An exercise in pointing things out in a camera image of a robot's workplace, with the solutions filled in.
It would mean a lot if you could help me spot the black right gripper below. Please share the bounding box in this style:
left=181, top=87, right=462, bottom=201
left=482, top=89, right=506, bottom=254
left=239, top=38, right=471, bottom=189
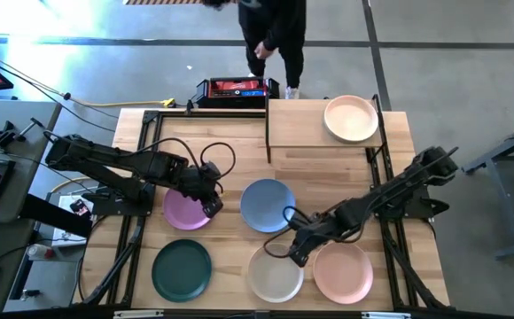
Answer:
left=290, top=212, right=345, bottom=268

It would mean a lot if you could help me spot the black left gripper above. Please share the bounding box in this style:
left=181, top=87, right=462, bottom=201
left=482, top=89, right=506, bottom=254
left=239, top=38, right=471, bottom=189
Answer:
left=177, top=164, right=224, bottom=219

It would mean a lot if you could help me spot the magenta plastic plate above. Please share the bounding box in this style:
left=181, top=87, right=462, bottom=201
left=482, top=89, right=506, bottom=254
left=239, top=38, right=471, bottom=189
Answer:
left=162, top=188, right=216, bottom=231

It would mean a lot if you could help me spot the beige plastic plate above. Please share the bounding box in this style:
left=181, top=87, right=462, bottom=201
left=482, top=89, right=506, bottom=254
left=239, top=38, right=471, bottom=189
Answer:
left=246, top=242, right=305, bottom=304

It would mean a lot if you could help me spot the pink plastic plate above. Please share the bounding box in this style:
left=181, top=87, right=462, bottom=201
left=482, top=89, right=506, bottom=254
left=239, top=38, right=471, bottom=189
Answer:
left=312, top=241, right=374, bottom=306

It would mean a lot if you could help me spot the blue plastic plate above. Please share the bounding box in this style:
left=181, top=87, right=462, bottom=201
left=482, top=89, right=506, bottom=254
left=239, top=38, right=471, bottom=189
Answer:
left=239, top=178, right=297, bottom=234

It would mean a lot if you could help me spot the dark green plastic plate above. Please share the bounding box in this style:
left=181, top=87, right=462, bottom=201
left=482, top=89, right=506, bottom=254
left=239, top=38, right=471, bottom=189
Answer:
left=151, top=238, right=213, bottom=304

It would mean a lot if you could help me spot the cream bowl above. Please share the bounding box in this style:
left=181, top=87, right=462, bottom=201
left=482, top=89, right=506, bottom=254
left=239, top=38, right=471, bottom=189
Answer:
left=323, top=94, right=380, bottom=144

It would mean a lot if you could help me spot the wooden shelf with black legs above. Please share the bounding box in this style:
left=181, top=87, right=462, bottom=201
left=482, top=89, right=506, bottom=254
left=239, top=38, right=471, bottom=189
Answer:
left=265, top=93, right=385, bottom=164

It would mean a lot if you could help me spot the red black tool case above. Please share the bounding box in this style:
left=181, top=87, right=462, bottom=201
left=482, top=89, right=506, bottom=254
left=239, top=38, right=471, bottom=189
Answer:
left=194, top=75, right=281, bottom=110

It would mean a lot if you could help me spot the black red handheld device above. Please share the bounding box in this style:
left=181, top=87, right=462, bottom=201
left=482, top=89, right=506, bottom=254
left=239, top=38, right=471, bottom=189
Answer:
left=69, top=198, right=90, bottom=218

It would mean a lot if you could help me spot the white paper sheet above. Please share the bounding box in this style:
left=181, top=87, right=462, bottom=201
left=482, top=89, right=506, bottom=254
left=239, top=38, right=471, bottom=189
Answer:
left=51, top=193, right=95, bottom=248

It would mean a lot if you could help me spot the black flat bar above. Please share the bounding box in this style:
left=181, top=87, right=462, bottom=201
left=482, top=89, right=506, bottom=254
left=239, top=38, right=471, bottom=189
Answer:
left=19, top=193, right=94, bottom=238

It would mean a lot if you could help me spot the person's hand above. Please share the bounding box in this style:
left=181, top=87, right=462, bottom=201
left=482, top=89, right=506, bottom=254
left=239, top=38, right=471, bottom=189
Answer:
left=254, top=42, right=276, bottom=61

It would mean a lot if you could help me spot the white bottle red cap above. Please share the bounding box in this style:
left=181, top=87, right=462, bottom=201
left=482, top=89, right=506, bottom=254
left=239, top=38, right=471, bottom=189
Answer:
left=26, top=243, right=57, bottom=262

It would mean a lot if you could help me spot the grey side desk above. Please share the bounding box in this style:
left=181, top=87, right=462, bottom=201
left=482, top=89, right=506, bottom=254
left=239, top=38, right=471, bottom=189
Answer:
left=0, top=97, right=63, bottom=225

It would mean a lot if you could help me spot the person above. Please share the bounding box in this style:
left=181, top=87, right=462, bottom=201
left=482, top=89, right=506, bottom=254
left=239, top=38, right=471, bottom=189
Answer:
left=201, top=0, right=308, bottom=101

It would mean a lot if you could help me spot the hazard striped black panel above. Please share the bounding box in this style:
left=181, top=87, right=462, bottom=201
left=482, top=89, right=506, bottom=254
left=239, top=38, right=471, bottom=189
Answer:
left=122, top=0, right=205, bottom=6

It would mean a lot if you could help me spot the black clamp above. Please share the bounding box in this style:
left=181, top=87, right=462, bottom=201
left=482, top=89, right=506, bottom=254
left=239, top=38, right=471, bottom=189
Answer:
left=0, top=117, right=45, bottom=150

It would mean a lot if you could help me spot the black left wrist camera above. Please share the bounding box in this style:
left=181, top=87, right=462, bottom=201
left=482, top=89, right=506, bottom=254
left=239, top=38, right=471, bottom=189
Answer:
left=199, top=161, right=222, bottom=181

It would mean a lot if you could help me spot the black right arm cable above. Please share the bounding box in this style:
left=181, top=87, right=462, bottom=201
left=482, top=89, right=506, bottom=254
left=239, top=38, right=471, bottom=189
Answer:
left=263, top=205, right=312, bottom=260

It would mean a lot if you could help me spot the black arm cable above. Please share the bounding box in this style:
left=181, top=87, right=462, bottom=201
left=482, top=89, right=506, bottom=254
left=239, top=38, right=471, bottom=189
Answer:
left=263, top=205, right=312, bottom=260
left=148, top=136, right=237, bottom=181

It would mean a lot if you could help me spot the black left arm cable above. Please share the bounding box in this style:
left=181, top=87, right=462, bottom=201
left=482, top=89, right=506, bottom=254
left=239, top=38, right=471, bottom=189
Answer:
left=148, top=136, right=237, bottom=181

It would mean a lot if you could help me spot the black metal table frame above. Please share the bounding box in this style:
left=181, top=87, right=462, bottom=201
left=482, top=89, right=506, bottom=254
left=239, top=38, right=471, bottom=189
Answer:
left=73, top=93, right=451, bottom=311

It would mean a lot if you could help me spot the silver bracket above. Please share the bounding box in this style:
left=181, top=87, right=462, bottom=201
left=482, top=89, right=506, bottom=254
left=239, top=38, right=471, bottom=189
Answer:
left=362, top=311, right=411, bottom=319
left=113, top=308, right=165, bottom=319

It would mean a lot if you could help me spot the yellow extension cord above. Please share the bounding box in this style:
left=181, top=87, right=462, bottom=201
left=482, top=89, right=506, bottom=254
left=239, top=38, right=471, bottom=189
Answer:
left=68, top=96, right=177, bottom=110

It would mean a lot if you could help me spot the black floor cable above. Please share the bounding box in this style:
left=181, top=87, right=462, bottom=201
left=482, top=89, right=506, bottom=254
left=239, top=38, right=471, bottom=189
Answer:
left=0, top=43, right=119, bottom=134

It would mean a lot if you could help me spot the grey metal desk frame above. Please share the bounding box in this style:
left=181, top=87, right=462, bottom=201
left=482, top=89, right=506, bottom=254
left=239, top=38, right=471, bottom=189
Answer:
left=460, top=113, right=514, bottom=262

